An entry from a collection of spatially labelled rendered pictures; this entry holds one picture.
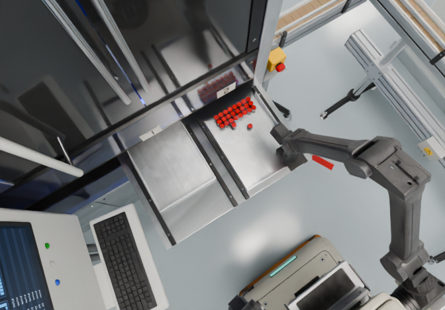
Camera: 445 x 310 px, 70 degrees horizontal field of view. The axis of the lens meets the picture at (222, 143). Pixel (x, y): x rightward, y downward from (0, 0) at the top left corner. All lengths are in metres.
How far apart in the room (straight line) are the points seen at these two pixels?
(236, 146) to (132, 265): 0.64
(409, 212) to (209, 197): 0.76
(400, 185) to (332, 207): 1.58
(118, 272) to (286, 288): 0.95
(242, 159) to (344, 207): 1.15
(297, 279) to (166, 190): 0.98
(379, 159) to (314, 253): 1.28
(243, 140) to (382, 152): 0.72
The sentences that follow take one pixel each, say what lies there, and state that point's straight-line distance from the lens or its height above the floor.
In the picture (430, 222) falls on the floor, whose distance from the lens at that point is 2.58.
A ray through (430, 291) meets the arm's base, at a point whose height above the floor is 1.23.
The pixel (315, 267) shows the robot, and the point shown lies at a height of 0.28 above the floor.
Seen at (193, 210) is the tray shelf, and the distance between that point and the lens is 1.32.
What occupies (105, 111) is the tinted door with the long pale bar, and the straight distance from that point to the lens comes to 0.99.
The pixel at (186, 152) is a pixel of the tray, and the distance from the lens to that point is 1.36.
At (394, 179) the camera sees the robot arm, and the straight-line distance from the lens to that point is 0.75.
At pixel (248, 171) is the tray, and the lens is 1.34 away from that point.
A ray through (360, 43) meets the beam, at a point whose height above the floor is 0.55.
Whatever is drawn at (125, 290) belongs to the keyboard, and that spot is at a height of 0.83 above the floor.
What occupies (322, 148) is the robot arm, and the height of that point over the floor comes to 1.34.
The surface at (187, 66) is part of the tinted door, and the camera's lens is 1.00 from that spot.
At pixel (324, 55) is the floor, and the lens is 2.65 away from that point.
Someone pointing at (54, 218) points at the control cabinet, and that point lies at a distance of 1.34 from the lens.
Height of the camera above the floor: 2.19
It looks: 75 degrees down
